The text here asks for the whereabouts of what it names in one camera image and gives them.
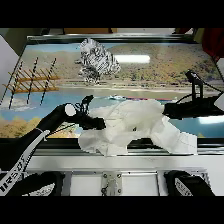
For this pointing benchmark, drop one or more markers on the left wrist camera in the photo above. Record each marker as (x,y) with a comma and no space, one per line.
(87,101)

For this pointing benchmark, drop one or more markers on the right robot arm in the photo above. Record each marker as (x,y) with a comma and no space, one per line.
(203,108)

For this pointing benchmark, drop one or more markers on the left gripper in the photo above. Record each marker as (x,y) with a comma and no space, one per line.
(93,124)

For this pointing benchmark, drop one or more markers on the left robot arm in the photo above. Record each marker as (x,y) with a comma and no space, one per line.
(50,121)

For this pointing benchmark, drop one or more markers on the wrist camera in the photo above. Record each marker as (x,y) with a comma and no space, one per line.
(193,78)
(87,101)

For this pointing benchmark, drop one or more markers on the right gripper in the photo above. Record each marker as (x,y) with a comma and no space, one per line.
(175,111)

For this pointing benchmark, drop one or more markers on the silver frame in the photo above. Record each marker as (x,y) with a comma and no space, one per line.
(133,163)

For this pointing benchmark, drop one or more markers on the white shirt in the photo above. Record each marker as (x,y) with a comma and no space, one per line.
(133,123)

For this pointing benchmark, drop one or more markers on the red garment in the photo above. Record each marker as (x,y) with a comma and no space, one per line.
(213,41)

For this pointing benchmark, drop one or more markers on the brown clothes hanger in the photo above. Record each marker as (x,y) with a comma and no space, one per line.
(36,79)
(31,89)

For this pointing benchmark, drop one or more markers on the black and white striped garment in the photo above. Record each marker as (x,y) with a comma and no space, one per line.
(98,60)

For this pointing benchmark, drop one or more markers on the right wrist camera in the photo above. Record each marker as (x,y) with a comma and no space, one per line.
(193,78)

